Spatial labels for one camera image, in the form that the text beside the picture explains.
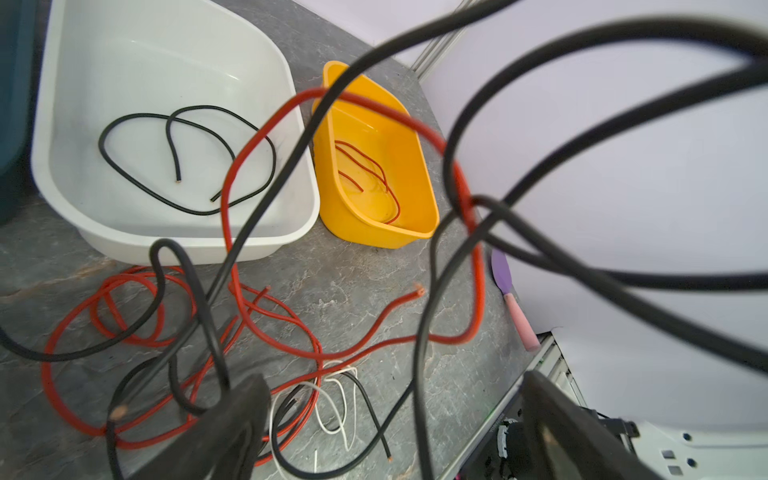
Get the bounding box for black cables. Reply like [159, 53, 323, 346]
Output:
[0, 0, 768, 480]

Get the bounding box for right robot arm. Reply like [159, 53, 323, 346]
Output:
[588, 409, 767, 479]

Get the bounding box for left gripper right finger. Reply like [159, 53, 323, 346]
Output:
[521, 371, 659, 479]

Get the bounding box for black cable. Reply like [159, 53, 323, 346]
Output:
[98, 104, 278, 217]

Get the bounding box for white plastic bin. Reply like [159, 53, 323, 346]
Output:
[31, 1, 304, 264]

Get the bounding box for thin white cable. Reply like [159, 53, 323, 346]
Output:
[266, 359, 361, 475]

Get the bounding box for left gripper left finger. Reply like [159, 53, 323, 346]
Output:
[132, 374, 271, 479]

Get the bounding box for yellow plastic bin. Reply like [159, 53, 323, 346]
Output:
[313, 100, 439, 249]

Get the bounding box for red cables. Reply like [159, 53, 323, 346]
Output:
[40, 86, 486, 468]

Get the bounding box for red cable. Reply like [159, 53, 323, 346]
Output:
[333, 139, 402, 226]

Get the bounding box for teal plastic bin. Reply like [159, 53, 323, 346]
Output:
[1, 0, 37, 223]

